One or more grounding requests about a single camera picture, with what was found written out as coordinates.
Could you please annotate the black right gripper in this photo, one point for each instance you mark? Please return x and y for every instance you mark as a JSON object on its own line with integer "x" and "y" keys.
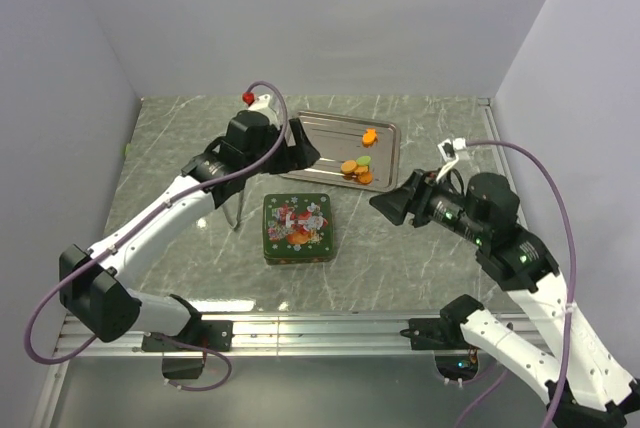
{"x": 417, "y": 191}

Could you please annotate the silver metal tray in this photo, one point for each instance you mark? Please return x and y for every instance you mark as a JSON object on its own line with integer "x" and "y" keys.
{"x": 338, "y": 139}

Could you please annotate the orange chocolate chip cookie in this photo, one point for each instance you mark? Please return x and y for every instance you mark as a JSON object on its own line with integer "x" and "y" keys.
{"x": 365, "y": 178}

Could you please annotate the green sandwich cookie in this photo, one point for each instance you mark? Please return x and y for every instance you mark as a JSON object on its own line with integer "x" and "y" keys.
{"x": 363, "y": 160}

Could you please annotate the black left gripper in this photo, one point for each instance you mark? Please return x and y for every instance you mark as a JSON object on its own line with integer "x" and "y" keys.
{"x": 299, "y": 156}

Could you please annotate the aluminium mounting rail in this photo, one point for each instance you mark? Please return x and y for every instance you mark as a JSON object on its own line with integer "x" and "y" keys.
{"x": 287, "y": 334}

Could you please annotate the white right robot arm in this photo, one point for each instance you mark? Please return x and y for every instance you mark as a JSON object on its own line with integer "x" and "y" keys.
{"x": 595, "y": 390}

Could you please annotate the gold tin lid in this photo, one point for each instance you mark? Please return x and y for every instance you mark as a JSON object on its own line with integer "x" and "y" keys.
{"x": 297, "y": 219}

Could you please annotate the orange pineapple cookie top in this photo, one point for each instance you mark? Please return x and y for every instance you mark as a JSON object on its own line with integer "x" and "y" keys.
{"x": 369, "y": 138}

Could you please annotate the green christmas cookie tin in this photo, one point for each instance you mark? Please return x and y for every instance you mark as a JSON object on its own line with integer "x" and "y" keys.
{"x": 302, "y": 254}

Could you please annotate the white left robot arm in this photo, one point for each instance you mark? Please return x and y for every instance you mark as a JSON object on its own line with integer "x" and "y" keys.
{"x": 100, "y": 293}

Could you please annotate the tan round sandwich cookie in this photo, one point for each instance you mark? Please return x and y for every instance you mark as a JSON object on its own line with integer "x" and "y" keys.
{"x": 349, "y": 167}

